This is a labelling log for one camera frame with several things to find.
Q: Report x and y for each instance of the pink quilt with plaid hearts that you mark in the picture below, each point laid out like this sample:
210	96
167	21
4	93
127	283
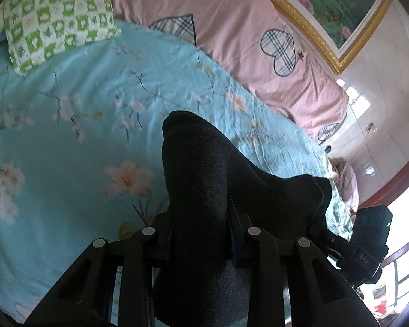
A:
250	40

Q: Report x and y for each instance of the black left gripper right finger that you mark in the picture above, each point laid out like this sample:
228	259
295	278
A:
319	294

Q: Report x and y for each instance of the black pants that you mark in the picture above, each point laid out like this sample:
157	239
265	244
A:
205	176

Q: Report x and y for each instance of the turquoise floral bed sheet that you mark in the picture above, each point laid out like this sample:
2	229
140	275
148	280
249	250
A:
81	148

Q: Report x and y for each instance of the green white checkered pillow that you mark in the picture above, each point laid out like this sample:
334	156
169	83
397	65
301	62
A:
36	30

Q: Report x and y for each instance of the framed landscape painting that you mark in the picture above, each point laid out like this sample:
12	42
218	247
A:
337	29

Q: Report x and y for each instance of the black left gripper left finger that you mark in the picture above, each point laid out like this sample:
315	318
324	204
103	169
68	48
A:
109	284

